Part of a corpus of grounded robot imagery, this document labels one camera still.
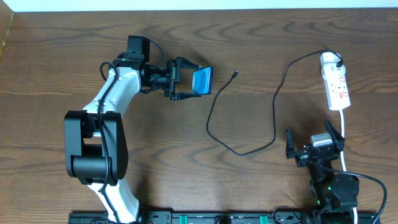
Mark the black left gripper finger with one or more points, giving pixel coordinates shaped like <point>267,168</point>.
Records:
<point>186,64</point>
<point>184,96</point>

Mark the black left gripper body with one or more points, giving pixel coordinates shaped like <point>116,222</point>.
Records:
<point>173,78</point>

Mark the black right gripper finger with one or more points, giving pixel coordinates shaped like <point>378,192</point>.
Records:
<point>289,150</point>
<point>337,138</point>

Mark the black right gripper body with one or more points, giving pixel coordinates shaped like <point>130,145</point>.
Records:
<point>311,153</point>

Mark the blue Galaxy smartphone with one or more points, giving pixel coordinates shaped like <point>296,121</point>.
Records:
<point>202,81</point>

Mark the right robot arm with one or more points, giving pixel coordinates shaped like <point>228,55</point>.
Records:
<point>335,192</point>

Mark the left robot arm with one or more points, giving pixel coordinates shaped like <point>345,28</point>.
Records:
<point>95,144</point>

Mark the white USB charger plug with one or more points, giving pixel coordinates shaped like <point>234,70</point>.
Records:
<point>331,58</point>

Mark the white power strip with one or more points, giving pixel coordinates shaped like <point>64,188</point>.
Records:
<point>337,93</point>

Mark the brown cardboard panel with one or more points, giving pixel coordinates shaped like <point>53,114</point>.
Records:
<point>6,18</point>

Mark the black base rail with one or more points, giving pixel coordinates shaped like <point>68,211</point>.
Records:
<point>167,217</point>

